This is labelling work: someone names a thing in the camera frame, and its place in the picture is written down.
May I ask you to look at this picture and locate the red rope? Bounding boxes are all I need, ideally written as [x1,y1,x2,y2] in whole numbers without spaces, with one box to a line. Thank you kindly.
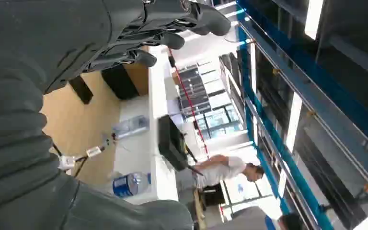
[167,47,210,157]

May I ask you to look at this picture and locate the clear plastic water bottle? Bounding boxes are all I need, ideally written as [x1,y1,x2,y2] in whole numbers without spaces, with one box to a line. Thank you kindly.
[112,115,150,139]

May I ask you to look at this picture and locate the large black block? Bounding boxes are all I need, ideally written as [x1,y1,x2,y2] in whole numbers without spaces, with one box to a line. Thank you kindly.
[101,63,140,101]

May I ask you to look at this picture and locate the white desk partition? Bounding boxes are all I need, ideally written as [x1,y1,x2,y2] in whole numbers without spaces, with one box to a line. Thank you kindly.
[148,46,180,202]

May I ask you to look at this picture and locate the grey ribbed left arm sleeve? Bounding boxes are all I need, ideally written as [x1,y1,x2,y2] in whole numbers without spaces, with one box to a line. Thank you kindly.
[0,44,80,219]

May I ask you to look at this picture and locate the black cable with white tags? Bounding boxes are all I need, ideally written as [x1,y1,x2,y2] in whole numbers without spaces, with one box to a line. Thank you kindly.
[51,133,118,178]

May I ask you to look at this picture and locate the blue label water bottle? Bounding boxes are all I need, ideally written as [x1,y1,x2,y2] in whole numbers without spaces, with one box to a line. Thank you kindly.
[112,172,152,198]

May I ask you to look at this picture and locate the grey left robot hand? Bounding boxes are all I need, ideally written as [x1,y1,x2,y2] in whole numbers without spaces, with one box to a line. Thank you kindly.
[0,0,232,230]

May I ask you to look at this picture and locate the glass window wall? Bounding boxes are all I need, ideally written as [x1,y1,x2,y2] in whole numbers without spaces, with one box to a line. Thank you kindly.
[177,62,245,141]

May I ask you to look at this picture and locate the blue steel frame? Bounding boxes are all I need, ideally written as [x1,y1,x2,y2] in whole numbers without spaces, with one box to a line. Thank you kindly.
[235,0,368,230]

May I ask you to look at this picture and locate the black monitor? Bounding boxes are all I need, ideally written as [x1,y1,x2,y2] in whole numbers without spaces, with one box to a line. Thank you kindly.
[157,115,204,177]

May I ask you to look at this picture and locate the small black block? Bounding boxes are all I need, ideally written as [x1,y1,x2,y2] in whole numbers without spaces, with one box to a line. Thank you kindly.
[68,75,94,105]

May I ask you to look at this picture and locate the white ceiling light panel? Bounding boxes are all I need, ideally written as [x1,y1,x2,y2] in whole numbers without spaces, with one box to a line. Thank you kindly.
[285,92,303,154]
[304,0,325,41]

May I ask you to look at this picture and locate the person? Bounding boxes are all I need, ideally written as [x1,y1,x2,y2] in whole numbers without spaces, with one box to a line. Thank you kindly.
[193,154,266,191]

